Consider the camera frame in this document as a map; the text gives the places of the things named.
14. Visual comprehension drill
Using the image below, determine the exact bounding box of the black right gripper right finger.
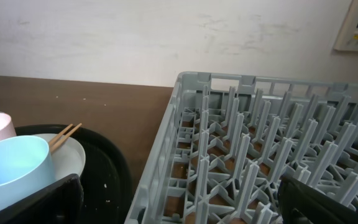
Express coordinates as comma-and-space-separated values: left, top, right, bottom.
278, 175, 358, 224

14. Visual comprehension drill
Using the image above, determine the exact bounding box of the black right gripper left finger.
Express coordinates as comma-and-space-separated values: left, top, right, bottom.
0, 174, 84, 224

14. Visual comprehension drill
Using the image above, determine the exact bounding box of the light blue plastic cup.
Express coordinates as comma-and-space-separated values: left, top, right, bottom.
0, 136, 56, 210

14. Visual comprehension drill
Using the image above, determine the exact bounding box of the grey plastic dishwasher rack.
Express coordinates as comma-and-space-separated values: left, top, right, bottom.
125, 72, 358, 223

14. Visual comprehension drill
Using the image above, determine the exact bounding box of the white round plate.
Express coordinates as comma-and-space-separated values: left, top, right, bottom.
32, 133, 86, 185

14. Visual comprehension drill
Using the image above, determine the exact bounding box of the round black serving tray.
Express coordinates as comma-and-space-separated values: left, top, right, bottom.
14, 124, 134, 224

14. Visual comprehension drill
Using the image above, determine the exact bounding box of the wooden chopstick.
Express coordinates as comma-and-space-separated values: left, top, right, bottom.
48, 124, 73, 146
49, 126, 79, 153

